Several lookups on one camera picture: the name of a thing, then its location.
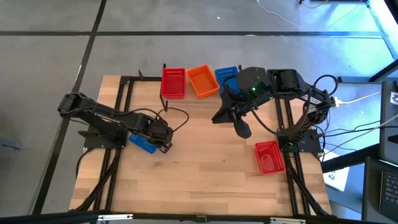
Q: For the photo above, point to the black overhead rig bar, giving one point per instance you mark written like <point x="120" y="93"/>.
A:
<point x="46" y="218"/>

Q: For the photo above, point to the black aluminium table frame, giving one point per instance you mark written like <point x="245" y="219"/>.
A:
<point x="107" y="174"/>
<point x="293" y="183"/>

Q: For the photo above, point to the black monitor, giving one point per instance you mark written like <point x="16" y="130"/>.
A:
<point x="388" y="124"/>

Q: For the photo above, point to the white paper sheet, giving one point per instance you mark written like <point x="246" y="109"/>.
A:
<point x="337" y="177"/>

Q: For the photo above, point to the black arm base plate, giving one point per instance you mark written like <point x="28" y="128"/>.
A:
<point x="105" y="141"/>
<point x="311" y="143"/>

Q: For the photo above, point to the red plastic slotted basket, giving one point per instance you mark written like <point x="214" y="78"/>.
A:
<point x="173" y="84"/>
<point x="270" y="157"/>

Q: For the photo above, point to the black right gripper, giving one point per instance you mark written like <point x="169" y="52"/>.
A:
<point x="245" y="101"/>

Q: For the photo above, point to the blue plastic slotted basket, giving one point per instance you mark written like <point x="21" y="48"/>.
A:
<point x="141" y="143"/>
<point x="222" y="74"/>

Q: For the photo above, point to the orange plastic slotted basket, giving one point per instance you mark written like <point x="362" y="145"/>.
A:
<point x="202" y="81"/>

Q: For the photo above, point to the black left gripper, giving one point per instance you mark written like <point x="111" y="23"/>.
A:
<point x="160" y="132"/>

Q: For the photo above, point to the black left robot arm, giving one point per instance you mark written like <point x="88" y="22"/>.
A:
<point x="99" y="115"/>

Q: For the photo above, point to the black keyboard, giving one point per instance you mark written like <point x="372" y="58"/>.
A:
<point x="390" y="194"/>

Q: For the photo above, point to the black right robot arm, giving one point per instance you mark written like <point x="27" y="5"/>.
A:
<point x="289" y="81"/>

